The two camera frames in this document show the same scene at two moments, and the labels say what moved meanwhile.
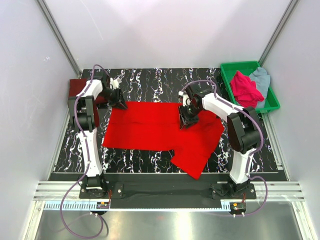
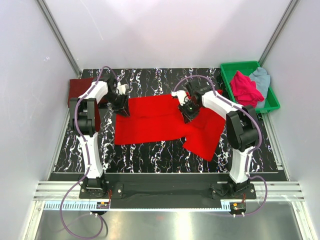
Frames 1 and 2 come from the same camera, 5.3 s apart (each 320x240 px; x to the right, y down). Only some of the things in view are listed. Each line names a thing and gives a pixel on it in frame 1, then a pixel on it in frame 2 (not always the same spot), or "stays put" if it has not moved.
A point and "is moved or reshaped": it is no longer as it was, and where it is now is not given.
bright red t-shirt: x=156 y=126 is moved or reshaped
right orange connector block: x=238 y=206 stays put
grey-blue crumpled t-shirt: x=262 y=80 stays put
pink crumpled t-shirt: x=245 y=91 stays put
